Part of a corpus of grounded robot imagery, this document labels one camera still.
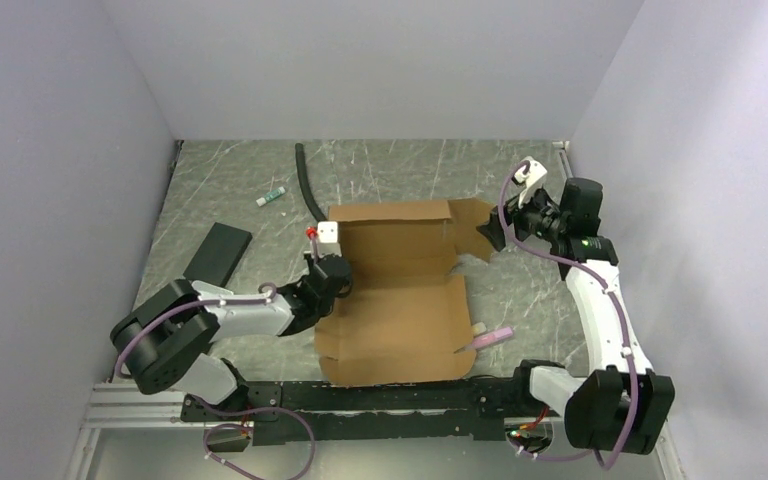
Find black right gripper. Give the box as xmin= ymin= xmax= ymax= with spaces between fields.
xmin=475 ymin=181 xmax=567 ymax=252

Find brown cardboard box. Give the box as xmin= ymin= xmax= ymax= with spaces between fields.
xmin=314 ymin=197 xmax=494 ymax=387

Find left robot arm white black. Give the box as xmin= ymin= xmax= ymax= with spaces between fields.
xmin=110 ymin=254 xmax=352 ymax=420

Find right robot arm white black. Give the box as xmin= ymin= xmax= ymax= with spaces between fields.
xmin=477 ymin=176 xmax=675 ymax=467

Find yellow highlighter marker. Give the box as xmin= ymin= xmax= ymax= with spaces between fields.
xmin=472 ymin=322 xmax=487 ymax=336

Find pink highlighter marker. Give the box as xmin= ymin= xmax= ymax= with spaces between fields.
xmin=457 ymin=327 xmax=514 ymax=352

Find black flat rectangular block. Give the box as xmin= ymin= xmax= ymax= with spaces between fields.
xmin=183 ymin=222 xmax=253 ymax=287

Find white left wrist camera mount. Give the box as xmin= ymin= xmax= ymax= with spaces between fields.
xmin=305 ymin=221 xmax=342 ymax=262

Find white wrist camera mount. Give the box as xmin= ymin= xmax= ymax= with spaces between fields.
xmin=305 ymin=221 xmax=342 ymax=262
xmin=512 ymin=156 xmax=548 ymax=207

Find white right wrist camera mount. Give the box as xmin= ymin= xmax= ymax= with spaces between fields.
xmin=512 ymin=156 xmax=548 ymax=207

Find black rubber hose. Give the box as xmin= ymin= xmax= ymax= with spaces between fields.
xmin=294 ymin=142 xmax=330 ymax=224

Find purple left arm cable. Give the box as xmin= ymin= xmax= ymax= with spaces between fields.
xmin=112 ymin=238 xmax=317 ymax=480

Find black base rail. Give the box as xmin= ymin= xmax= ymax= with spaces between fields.
xmin=180 ymin=375 xmax=544 ymax=446

